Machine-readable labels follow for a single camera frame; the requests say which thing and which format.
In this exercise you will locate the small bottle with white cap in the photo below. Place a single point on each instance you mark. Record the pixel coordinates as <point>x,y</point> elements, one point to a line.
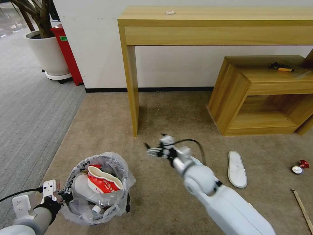
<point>96,208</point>

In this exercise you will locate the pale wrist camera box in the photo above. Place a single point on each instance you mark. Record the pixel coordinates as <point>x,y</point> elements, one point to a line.
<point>167,140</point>
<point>50,186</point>

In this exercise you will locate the clear plastic bin liner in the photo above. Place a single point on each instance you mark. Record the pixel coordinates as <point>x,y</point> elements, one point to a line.
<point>112,160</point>

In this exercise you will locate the brown plant trunk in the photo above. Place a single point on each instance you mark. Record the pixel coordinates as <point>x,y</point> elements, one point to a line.
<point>41,17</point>

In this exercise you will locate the white wheeled pot base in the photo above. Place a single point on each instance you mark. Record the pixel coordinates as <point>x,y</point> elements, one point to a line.
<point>58,77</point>

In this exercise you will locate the thin wooden stick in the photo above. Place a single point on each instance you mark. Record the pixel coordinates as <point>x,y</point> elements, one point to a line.
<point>303,208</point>

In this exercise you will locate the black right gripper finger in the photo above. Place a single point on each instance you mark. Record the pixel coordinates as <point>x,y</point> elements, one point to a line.
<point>153,147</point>
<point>154,153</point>

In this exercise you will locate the crushed red drink can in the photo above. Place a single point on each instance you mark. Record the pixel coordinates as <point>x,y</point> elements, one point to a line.
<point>299,167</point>

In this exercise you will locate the red box with green label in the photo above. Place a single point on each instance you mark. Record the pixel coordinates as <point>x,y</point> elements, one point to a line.
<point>68,53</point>

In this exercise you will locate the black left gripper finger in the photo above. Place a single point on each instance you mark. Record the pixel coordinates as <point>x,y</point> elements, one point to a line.
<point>64,200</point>
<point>64,193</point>

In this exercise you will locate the light wooden console table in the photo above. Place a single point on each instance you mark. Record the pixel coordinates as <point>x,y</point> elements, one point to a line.
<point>195,27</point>

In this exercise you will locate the white slipper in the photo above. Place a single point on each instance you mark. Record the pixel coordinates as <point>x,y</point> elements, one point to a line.
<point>236,171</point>

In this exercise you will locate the crumpled white paper scrap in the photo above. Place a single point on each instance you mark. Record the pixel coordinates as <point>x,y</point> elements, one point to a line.
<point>169,12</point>

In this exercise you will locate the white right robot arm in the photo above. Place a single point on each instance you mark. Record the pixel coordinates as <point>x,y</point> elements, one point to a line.
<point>232,203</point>

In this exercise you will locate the white plant pot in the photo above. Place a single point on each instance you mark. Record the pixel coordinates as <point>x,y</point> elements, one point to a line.
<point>49,53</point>

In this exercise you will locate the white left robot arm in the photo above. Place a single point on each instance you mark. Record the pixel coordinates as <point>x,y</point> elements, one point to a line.
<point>24,220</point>

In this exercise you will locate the white plastic bottle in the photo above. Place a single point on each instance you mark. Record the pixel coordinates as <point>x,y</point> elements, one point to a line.
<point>82,187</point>

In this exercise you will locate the red and white paper cup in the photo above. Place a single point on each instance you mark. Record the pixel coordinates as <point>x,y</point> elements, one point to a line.
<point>104,181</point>

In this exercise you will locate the low wooden open cabinet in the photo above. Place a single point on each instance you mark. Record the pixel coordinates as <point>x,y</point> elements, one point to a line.
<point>234,98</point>

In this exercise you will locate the black trash bin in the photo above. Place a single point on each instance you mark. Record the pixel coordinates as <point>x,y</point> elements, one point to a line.
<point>127,206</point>

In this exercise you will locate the black and orange tool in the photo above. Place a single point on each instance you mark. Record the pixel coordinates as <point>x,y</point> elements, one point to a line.
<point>281,67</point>

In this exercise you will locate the wooden furniture piece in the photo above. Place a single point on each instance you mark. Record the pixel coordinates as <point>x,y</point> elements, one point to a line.
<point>308,60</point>

